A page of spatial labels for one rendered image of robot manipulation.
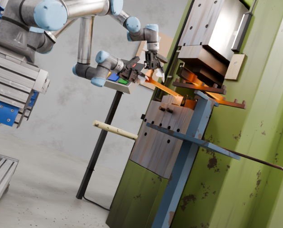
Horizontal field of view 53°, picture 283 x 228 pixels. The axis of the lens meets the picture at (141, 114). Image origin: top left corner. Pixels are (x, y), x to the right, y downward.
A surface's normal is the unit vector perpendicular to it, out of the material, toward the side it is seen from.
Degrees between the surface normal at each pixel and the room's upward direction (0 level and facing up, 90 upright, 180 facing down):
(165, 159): 90
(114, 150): 90
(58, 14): 94
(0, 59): 90
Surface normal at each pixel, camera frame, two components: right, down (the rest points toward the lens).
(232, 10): 0.57, 0.16
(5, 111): 0.29, 0.05
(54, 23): 0.77, 0.34
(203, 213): -0.74, -0.32
